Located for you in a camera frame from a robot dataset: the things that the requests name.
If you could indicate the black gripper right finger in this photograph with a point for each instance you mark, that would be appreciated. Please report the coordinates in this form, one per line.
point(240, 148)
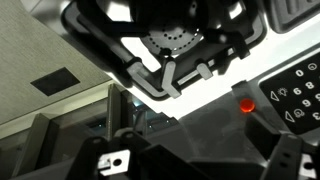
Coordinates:
point(283, 156)

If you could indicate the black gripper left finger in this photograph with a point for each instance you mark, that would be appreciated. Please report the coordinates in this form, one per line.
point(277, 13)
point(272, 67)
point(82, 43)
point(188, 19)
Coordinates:
point(90, 156)

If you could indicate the black stove keypad panel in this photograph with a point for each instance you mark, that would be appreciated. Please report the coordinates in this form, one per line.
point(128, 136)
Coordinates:
point(300, 96)

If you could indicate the round orange stove button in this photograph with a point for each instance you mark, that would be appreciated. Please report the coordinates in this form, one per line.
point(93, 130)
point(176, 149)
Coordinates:
point(247, 105)

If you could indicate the grey toy stove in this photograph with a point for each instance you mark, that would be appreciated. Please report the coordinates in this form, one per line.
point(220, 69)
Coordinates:
point(213, 100)

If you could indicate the black burner grate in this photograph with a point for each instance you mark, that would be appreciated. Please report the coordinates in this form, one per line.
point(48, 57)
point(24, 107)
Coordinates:
point(166, 36)
point(293, 13)

